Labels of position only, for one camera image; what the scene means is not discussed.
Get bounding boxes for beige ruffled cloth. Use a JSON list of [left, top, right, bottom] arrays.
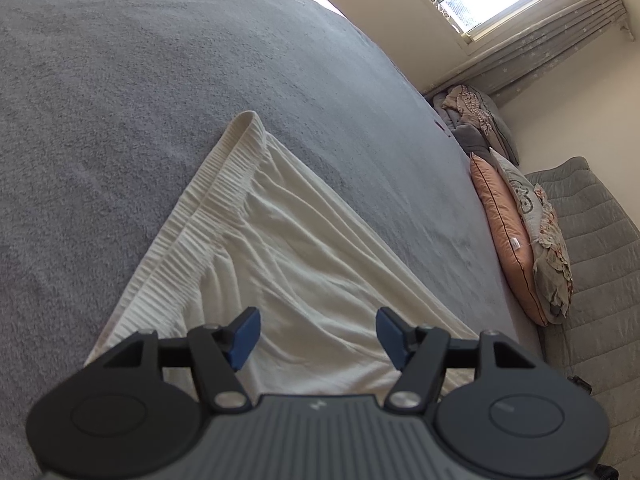
[[442, 85, 496, 136]]

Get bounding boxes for grey quilted bed cover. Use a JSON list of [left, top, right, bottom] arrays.
[[522, 156, 640, 471]]

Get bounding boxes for folded grey quilt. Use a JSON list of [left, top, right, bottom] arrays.
[[431, 85, 521, 166]]

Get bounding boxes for grey star-print curtain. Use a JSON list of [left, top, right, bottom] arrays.
[[425, 0, 631, 102]]

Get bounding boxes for floral ruffled pillow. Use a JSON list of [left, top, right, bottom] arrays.
[[529, 182, 575, 325]]

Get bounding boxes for white ribbed-waist pants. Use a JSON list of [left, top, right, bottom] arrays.
[[84, 111, 483, 396]]

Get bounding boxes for orange pillow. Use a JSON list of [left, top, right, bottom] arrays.
[[469, 152, 550, 328]]

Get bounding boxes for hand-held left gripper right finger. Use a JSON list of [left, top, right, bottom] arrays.
[[375, 307, 539, 412]]

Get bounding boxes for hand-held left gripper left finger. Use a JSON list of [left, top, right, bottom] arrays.
[[101, 307, 262, 414]]

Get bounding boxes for small grey cushion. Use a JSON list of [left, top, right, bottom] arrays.
[[450, 124, 488, 156]]

